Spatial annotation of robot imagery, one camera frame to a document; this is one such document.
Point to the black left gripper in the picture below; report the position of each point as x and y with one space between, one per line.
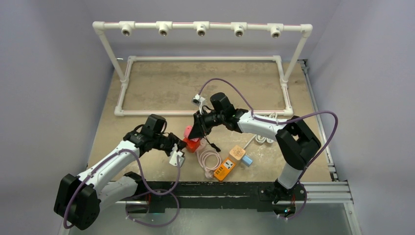
180 144

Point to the black charger adapter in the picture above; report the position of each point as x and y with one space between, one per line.
214 146

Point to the pink square charger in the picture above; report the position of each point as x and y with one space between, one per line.
187 131

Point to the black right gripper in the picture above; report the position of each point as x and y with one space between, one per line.
199 122

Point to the white PVC pipe frame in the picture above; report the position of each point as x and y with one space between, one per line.
165 85

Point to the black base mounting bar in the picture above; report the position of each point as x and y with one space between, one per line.
259 196

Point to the orange power strip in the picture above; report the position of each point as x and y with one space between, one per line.
228 165

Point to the red cube socket adapter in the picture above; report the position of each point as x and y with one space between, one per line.
192 145

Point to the beige cube socket adapter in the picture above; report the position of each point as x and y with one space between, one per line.
237 153

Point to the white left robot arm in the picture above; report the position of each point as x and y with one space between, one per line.
80 198

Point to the blue square charger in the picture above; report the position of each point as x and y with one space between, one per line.
246 160

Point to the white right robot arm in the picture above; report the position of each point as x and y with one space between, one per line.
298 144

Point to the aluminium rail frame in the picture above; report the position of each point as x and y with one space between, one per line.
316 218

